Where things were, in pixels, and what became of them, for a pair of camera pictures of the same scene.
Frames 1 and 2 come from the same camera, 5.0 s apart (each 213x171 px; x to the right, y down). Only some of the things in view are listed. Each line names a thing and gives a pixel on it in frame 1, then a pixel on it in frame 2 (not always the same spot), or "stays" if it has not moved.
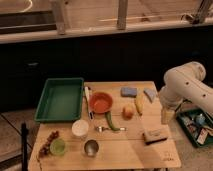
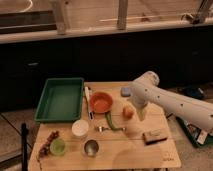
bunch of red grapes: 46,148 stays
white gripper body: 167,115 → 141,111
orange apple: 128,112 stays
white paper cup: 80,127 stays
